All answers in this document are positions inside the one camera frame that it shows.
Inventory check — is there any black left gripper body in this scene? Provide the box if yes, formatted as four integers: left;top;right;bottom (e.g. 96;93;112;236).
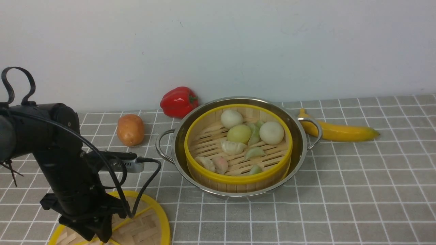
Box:
33;148;126;242

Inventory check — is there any bamboo steamer lid yellow rim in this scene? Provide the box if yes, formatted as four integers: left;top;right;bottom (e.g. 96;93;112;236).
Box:
48;194;171;245

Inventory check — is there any bamboo steamer basket yellow rim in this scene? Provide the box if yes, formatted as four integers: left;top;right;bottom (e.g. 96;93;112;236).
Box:
184;104;293;193

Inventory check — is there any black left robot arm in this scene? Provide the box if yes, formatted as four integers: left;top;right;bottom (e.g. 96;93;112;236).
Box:
0;103;128;242

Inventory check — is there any stainless steel pot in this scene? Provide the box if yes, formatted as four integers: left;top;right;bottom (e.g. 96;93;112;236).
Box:
155;97;322;201

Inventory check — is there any brown potato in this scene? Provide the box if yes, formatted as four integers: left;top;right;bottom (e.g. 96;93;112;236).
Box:
116;114;145;147

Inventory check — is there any pale white dumpling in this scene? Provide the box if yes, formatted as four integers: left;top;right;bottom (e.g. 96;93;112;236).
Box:
195;156;216;173

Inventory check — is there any red bell pepper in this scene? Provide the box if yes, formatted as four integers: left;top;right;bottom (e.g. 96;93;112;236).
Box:
159;86;199;118

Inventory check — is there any pink dumpling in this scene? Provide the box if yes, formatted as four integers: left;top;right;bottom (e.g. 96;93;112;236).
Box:
212;157;229;175

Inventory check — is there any white round bun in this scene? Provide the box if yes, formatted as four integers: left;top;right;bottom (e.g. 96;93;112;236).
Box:
260;121;284;145
220;110;244;130

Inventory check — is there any yellow-green round bun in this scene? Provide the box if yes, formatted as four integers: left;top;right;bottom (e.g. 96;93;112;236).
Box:
227;124;252;144

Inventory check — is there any small green dumpling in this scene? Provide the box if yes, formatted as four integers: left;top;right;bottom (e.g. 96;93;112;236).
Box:
249;164;263;175

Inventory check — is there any yellow banana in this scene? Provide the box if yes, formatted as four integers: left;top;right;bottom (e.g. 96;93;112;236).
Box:
298;108;380;142

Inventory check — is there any grey checkered tablecloth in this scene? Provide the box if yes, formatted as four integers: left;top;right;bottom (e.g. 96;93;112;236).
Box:
0;94;436;245

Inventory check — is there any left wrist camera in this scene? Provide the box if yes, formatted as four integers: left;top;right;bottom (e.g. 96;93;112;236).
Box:
86;151;146;173

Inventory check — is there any black left camera cable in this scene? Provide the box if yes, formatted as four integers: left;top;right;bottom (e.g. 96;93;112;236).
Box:
10;109;162;219

